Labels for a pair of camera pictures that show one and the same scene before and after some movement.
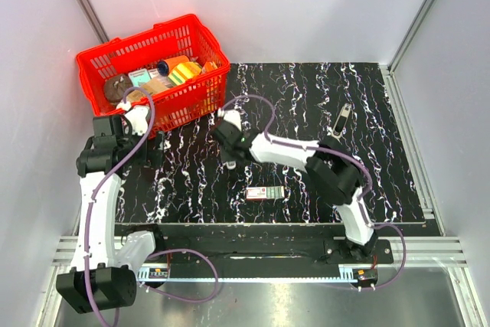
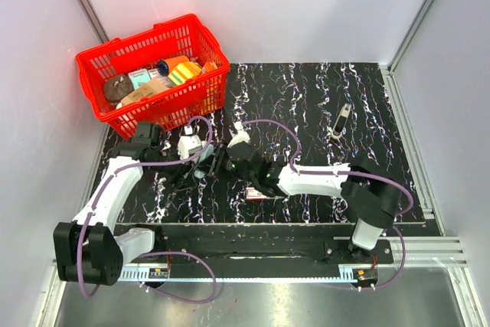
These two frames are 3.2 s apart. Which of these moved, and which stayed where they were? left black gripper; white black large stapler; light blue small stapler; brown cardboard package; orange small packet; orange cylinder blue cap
Moved: light blue small stapler; left black gripper
Stayed: orange small packet; orange cylinder blue cap; white black large stapler; brown cardboard package
